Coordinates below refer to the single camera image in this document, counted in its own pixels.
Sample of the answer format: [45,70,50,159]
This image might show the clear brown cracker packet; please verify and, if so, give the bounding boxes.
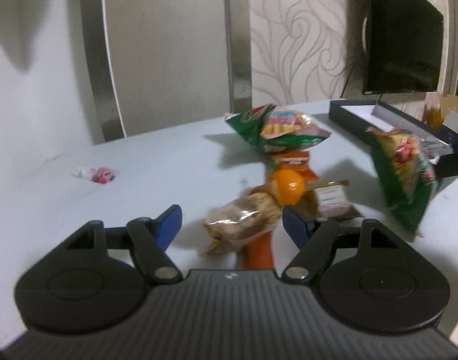
[203,192,282,255]

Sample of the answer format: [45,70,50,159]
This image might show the orange wrapper near gripper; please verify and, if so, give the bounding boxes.
[239,232,274,270]

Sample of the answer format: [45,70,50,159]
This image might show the brown pastry packet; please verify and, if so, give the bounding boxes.
[298,180,362,222]

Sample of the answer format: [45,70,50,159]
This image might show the green cracker bag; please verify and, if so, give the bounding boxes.
[365,127,437,234]
[224,104,331,154]

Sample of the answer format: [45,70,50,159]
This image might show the black wall television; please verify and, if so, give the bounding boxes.
[364,0,444,94]

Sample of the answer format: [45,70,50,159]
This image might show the pink white candy wrapper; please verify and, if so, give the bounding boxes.
[72,166,117,185]

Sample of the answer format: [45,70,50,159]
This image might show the orange mandarin fruit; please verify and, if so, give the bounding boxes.
[269,169,305,206]

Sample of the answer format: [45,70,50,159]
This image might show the orange snack packet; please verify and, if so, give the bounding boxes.
[270,150,320,183]

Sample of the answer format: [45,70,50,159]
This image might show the green cracker bag on table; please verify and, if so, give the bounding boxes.
[224,104,331,154]

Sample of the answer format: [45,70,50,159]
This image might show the blue orange carton box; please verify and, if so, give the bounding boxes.
[422,92,458,137]

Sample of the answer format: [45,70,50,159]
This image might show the black tray box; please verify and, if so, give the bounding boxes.
[329,99,458,179]

